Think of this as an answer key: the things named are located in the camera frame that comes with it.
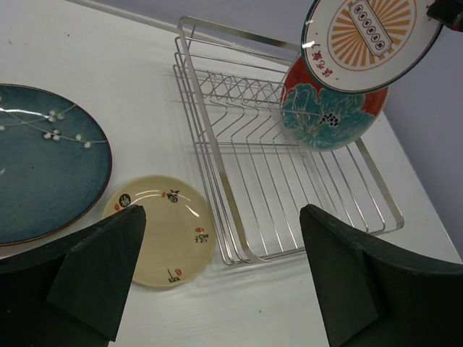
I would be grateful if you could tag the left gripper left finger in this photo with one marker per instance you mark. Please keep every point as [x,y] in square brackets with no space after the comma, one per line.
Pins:
[72,291]

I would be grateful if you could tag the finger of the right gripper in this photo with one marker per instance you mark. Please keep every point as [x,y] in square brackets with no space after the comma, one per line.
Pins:
[448,13]

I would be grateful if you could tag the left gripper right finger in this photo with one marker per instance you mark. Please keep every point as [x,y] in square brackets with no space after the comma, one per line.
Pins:
[373,293]

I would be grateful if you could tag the white plate orange sunburst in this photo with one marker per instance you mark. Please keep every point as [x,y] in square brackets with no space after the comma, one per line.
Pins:
[356,47]

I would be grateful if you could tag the small beige plate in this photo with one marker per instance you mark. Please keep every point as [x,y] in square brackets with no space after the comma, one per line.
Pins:
[180,236]

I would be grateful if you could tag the dark teal blossom plate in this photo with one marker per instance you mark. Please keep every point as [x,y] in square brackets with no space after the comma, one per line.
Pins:
[56,163]

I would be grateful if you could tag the red and teal floral plate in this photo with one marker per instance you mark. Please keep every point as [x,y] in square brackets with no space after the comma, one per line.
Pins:
[322,120]

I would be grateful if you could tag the silver wire dish rack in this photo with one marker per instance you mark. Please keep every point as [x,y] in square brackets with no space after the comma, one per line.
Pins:
[256,175]

